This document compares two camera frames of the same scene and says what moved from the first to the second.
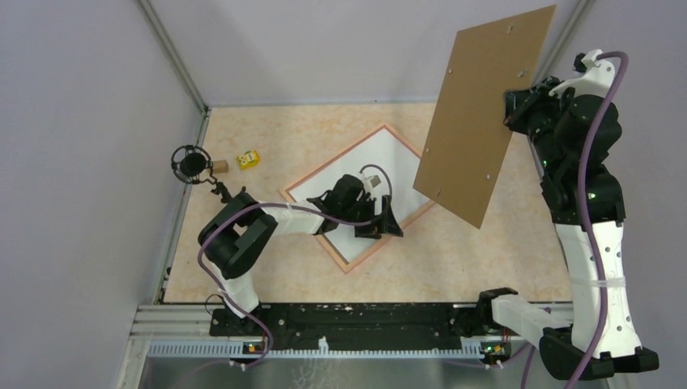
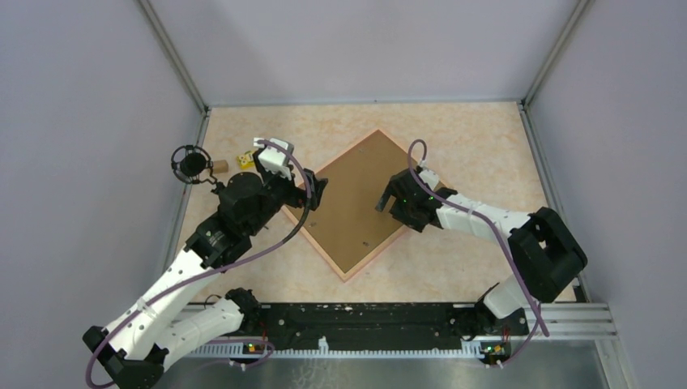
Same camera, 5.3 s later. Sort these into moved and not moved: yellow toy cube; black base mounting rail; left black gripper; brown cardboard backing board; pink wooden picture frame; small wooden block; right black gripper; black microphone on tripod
Moved: brown cardboard backing board; right black gripper; pink wooden picture frame; left black gripper
Not moved: black microphone on tripod; yellow toy cube; black base mounting rail; small wooden block
